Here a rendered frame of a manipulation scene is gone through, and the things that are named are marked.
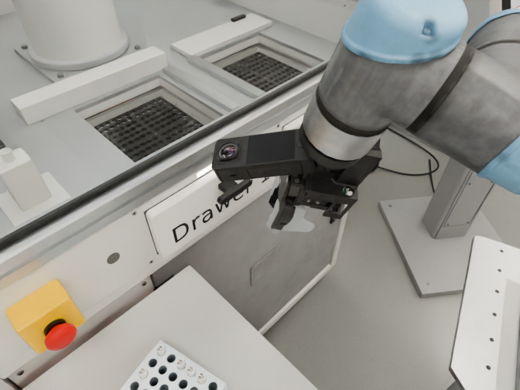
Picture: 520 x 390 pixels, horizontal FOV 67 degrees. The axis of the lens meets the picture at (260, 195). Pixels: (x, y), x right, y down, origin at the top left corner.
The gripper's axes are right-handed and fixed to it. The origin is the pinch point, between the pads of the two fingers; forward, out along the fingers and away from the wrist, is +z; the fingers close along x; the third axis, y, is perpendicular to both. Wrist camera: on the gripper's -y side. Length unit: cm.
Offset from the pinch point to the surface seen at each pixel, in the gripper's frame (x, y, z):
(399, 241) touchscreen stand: 47, 76, 92
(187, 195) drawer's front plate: 4.4, -12.4, 7.4
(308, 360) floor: -6, 36, 91
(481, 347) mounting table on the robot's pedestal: -12.1, 38.3, 8.6
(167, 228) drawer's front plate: -0.3, -14.6, 11.3
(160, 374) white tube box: -21.6, -11.0, 14.1
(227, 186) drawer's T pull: 8.1, -6.3, 8.5
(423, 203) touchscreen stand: 70, 91, 94
